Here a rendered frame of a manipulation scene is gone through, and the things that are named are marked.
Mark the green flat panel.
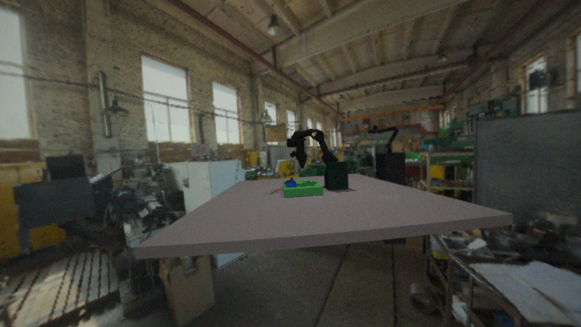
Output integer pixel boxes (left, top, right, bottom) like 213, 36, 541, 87
283, 179, 323, 197

